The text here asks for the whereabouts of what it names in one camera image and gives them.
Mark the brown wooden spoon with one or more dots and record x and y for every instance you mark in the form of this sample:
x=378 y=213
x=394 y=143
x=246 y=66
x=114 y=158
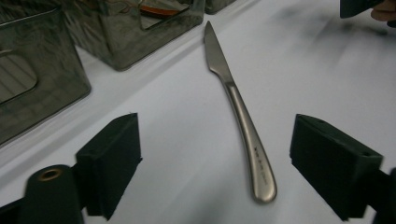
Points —
x=158 y=11

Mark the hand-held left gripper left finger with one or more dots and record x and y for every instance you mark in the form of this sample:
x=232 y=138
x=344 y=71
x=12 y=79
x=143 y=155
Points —
x=112 y=161

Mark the silver table knife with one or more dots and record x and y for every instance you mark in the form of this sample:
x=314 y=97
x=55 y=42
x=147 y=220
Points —
x=249 y=133

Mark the translucent grey plastic bin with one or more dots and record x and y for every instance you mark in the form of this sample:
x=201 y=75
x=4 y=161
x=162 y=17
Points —
x=218 y=6
x=46 y=77
x=124 y=46

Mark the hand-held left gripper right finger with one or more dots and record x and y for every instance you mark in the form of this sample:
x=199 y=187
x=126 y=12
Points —
x=336 y=168

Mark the white table cover sheet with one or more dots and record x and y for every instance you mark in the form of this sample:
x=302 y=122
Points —
x=174 y=109

